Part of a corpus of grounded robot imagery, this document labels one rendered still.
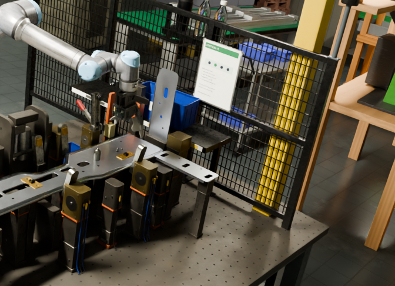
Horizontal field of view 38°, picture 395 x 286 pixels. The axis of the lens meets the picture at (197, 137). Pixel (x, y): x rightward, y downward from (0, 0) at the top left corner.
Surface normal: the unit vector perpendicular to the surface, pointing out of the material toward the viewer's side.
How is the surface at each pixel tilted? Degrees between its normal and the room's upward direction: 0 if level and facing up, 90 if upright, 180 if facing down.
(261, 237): 0
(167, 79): 90
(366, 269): 0
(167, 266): 0
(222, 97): 90
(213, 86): 90
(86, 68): 90
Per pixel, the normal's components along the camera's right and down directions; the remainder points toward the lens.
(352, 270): 0.18, -0.90
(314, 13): -0.57, 0.23
